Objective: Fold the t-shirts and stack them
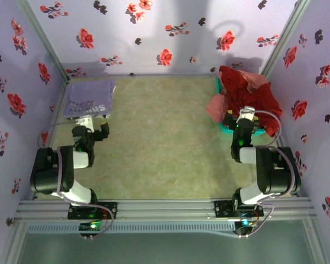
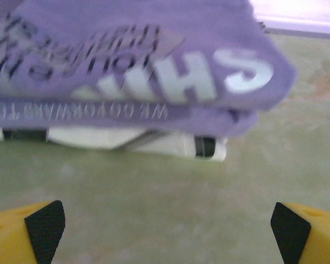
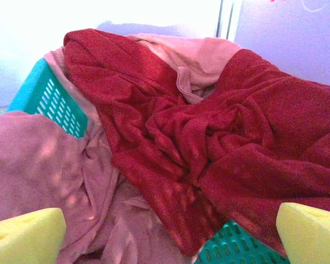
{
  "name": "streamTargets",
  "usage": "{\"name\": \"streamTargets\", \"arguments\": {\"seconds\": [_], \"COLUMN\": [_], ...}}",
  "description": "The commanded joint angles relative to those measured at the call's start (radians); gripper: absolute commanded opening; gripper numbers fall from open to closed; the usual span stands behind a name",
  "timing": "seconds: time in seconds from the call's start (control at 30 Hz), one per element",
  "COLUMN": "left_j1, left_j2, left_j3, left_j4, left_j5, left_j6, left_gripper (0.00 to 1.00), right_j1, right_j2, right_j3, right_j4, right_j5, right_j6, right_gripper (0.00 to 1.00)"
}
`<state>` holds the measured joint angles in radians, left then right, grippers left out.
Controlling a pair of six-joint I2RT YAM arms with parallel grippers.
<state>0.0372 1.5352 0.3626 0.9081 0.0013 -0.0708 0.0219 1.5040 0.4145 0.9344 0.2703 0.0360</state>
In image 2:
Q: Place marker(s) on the folded purple cloth stack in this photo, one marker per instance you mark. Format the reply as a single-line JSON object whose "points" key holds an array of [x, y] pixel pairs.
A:
{"points": [[203, 121]]}

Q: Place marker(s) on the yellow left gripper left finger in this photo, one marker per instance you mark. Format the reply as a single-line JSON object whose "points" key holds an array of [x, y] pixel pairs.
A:
{"points": [[13, 239]]}

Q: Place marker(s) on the purple t-shirt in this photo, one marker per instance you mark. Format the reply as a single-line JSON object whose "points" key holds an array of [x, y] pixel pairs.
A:
{"points": [[181, 35]]}

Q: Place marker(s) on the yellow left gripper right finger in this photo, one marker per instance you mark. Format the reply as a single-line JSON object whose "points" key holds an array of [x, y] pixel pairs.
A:
{"points": [[316, 236]]}

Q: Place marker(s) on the white t-shirt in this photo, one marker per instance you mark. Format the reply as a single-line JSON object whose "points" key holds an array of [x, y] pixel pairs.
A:
{"points": [[99, 137]]}

